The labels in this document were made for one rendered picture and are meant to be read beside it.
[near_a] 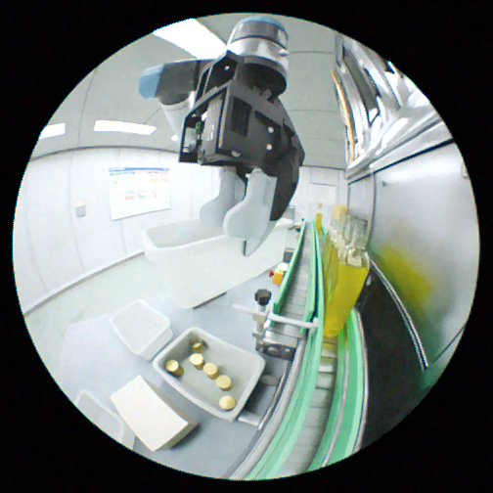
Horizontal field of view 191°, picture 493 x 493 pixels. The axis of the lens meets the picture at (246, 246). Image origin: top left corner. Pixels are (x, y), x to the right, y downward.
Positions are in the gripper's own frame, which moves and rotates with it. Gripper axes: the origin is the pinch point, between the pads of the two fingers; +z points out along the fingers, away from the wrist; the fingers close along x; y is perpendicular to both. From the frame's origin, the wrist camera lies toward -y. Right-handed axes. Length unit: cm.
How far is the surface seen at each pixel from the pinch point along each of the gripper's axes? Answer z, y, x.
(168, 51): -150, 9, -107
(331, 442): 15.9, 9.3, 25.8
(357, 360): 11.6, -3.0, 20.9
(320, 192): -32, -585, -147
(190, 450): 34.0, 28.2, 14.8
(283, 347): 22.2, -4.7, 8.7
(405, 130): -27.4, -20.1, 20.4
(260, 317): 14.4, -2.7, 2.3
